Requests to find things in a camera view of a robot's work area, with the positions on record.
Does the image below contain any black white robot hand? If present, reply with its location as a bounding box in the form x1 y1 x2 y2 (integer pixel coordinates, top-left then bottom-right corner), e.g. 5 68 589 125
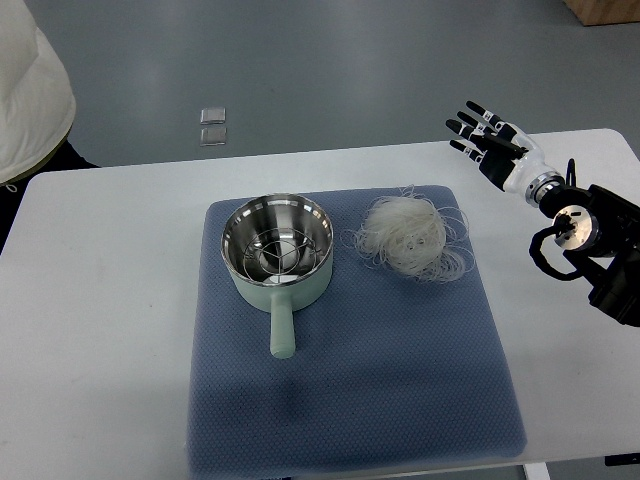
445 101 564 206

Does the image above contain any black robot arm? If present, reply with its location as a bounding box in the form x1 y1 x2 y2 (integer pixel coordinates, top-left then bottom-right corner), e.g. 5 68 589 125
525 159 639 327

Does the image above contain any white vermicelli bundle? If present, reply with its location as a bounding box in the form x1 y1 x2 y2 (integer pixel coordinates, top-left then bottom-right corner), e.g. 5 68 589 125
339 187 476 284

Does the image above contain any mint green steel pot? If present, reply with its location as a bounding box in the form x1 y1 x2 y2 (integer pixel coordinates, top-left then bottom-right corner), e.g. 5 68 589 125
221 193 334 359

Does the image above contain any blue textured mat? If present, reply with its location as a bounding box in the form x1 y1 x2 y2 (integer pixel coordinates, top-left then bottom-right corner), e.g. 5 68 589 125
187 189 526 479

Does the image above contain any upper metal floor plate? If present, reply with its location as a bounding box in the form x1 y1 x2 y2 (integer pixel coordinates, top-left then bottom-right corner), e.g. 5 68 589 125
200 107 226 125

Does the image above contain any person in white jacket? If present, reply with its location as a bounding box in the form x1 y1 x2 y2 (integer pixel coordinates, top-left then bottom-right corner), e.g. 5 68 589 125
1 0 94 244

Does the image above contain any wire steaming rack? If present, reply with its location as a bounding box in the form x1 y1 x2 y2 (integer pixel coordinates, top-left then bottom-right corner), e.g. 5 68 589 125
240 228 322 284

